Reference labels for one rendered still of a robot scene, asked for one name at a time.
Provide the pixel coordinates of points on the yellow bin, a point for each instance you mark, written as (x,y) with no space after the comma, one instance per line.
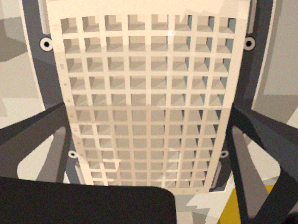
(230,214)

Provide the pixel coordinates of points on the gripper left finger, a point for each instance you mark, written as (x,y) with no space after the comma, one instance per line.
(18,140)

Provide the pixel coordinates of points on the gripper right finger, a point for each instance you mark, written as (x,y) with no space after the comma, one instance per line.
(280,141)

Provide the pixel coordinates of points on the white flat mat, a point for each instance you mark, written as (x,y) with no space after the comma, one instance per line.
(277,98)

